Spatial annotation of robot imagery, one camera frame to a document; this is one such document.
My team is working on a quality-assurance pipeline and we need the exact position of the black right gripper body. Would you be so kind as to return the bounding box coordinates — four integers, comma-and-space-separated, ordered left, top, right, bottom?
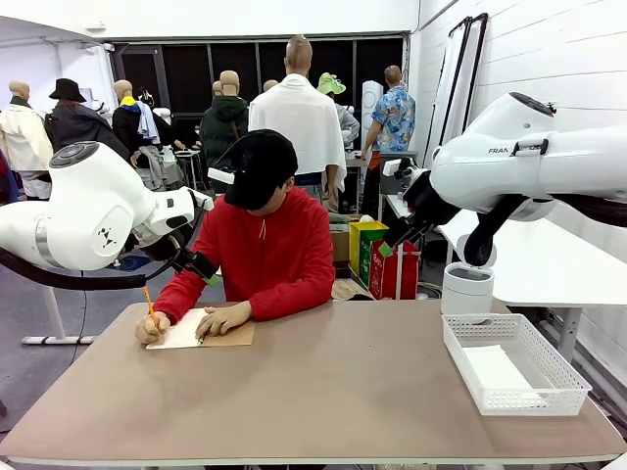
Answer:
386, 214, 435, 249

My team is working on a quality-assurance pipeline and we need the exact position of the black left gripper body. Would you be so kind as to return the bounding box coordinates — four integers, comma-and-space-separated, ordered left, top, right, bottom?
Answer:
170, 248, 219, 282

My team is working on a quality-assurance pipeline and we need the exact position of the yellow pencil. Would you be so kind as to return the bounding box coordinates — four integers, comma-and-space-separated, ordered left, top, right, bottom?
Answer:
142, 286, 161, 327

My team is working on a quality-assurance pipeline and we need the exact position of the brown spiral notebook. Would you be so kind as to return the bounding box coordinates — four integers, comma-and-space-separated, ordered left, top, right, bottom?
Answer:
145, 306, 257, 351

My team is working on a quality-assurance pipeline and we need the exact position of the person's left forearm red sleeve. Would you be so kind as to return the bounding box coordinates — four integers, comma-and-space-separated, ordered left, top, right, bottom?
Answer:
247, 276, 337, 320

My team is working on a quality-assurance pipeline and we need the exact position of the person's right forearm red sleeve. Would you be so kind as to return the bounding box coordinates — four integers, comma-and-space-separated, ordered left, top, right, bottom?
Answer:
152, 266, 227, 324

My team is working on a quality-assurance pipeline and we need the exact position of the person's left hand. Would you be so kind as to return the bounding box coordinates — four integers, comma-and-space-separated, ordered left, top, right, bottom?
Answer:
194, 300, 254, 340

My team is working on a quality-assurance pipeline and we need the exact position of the person's right hand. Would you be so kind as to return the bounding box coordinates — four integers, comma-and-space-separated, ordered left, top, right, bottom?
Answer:
135, 310, 172, 345

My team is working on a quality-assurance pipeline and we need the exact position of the yellow green box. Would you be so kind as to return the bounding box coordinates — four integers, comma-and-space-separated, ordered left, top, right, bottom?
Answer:
348, 220, 398, 291

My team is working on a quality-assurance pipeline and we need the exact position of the red paper bag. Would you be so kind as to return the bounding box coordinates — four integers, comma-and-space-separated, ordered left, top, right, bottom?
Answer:
369, 238, 421, 301

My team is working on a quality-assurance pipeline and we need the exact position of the brown cardboard box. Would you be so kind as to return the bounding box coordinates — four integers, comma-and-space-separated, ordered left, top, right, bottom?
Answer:
330, 228, 352, 263

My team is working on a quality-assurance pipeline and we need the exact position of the grey bin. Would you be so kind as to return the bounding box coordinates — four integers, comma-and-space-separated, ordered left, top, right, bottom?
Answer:
379, 150, 419, 195

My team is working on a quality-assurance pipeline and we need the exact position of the person torso red hoodie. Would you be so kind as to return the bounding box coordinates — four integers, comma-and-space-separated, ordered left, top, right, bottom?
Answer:
195, 185, 337, 314

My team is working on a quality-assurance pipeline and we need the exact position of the hanging grey jacket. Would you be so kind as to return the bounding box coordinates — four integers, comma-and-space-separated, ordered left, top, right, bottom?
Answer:
134, 146, 170, 192

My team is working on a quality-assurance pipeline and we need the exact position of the round metal stool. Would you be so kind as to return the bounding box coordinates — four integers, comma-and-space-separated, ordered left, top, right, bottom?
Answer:
173, 149, 203, 191

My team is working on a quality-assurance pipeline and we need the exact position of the black baseball cap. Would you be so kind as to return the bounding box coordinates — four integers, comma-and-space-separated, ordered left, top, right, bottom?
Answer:
222, 128, 299, 211

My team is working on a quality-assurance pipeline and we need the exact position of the black framed white panel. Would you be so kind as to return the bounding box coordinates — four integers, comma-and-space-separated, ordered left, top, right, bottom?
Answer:
423, 16, 474, 167
453, 13, 490, 148

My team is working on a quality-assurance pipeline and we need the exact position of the white side table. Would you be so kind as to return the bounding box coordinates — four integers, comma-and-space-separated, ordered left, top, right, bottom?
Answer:
384, 193, 627, 364

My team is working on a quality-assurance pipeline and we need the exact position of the white tower fan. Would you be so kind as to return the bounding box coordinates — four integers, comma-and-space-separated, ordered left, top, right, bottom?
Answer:
361, 80, 385, 144

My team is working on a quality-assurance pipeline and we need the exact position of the mannequin in dark green hoodie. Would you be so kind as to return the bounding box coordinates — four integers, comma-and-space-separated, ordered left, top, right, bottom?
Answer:
199, 70, 250, 183

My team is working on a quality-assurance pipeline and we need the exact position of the mannequin with yellow scarf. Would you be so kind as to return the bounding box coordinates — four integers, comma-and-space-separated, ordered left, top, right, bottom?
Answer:
111, 79, 163, 159

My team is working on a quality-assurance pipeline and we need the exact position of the white stand foot bar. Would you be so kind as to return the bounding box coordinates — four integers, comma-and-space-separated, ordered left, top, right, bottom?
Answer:
22, 284, 98, 347

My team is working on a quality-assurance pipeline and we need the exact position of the mannequin in white cape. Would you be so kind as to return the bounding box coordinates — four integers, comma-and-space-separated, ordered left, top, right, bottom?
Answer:
248, 34, 348, 212

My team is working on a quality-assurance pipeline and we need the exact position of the mannequin with green hat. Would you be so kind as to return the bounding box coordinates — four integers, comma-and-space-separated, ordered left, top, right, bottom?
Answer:
316, 71, 362, 148

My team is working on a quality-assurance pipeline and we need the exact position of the white perforated plastic basket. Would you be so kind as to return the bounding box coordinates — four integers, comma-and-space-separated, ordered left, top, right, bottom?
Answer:
441, 312, 593, 417

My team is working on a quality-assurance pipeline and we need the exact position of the mannequin with black hat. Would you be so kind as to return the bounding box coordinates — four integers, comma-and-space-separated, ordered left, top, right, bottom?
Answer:
44, 77, 131, 161

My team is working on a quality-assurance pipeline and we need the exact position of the mannequin in cream jacket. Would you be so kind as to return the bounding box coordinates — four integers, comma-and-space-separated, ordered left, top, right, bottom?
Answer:
0, 80, 54, 201

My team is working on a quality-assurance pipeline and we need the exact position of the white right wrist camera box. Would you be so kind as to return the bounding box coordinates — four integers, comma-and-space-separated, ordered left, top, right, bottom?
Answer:
381, 157, 413, 179

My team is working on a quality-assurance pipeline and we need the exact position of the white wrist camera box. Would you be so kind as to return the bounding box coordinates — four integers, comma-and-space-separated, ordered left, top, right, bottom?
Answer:
187, 187, 216, 212
381, 157, 413, 179

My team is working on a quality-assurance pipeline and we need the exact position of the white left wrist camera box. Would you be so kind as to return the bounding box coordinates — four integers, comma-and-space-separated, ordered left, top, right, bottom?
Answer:
187, 187, 216, 212

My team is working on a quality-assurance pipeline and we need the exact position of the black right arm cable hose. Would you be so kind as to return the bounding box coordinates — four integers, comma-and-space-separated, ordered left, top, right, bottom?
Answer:
462, 192, 627, 268

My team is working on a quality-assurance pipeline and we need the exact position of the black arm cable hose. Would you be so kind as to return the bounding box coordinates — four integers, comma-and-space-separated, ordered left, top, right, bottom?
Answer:
462, 192, 627, 268
0, 210, 205, 292

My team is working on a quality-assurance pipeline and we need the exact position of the white head-mounted camera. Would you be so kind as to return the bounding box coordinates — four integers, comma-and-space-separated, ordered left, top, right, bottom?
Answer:
208, 140, 247, 186

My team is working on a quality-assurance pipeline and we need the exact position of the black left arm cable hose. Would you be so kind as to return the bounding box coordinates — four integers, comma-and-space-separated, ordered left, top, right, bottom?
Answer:
0, 210, 205, 292

